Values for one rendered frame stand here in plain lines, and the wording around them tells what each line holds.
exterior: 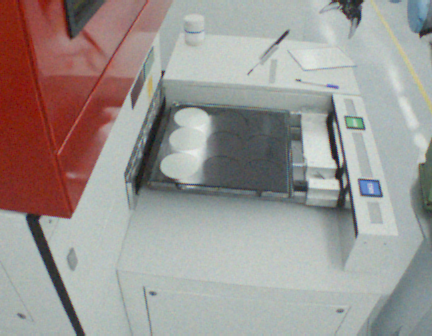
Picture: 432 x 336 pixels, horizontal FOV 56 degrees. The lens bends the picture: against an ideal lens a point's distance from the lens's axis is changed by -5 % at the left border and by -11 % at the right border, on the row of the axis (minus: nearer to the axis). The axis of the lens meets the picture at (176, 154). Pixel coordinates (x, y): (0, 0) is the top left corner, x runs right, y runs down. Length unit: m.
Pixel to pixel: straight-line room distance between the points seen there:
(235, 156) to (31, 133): 0.75
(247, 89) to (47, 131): 0.94
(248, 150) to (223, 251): 0.30
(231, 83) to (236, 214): 0.43
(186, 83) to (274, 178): 0.44
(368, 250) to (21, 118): 0.78
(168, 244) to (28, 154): 0.60
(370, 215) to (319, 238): 0.17
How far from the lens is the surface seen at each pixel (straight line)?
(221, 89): 1.37
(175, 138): 1.23
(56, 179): 0.55
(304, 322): 1.16
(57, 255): 0.70
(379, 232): 0.99
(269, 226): 1.12
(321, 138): 1.32
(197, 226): 1.10
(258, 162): 1.17
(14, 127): 0.52
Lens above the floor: 1.66
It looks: 40 degrees down
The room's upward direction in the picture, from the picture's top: 2 degrees counter-clockwise
